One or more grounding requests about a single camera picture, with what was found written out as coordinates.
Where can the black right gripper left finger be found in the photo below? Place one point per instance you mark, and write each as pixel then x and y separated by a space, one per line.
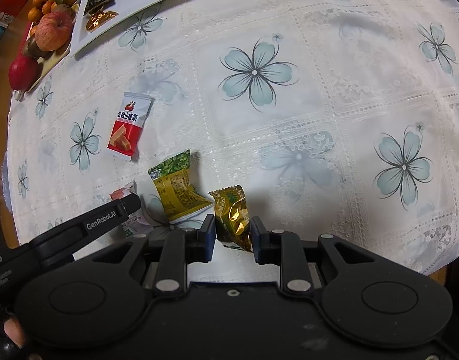
pixel 180 249

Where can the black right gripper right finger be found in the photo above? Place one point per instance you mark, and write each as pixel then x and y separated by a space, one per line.
pixel 284 250

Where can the gold foil snack packet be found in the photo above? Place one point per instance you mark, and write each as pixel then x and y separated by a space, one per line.
pixel 233 220

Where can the green yellow snack packet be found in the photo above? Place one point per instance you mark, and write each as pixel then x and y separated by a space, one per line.
pixel 172 182

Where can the person's hand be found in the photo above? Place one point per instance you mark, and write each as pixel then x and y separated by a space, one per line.
pixel 14 331

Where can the white blue printed snack packet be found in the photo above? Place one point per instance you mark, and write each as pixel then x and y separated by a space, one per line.
pixel 136 223

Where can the red white hawthorn snack packet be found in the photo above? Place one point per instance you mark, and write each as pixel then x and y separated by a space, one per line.
pixel 129 123

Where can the white floral lace tablecloth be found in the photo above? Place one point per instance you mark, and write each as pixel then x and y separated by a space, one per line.
pixel 335 116

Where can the dark red apple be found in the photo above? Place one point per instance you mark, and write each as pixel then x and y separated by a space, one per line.
pixel 23 72

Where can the beige fruit tray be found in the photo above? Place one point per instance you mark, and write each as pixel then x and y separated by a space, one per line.
pixel 47 59

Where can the red yellow apple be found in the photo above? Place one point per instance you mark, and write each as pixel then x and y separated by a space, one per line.
pixel 53 31

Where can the gold ingot chocolate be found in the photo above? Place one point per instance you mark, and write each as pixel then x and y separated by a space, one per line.
pixel 98 19

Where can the orange kumquat near tray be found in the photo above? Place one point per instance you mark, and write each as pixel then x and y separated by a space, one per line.
pixel 34 15

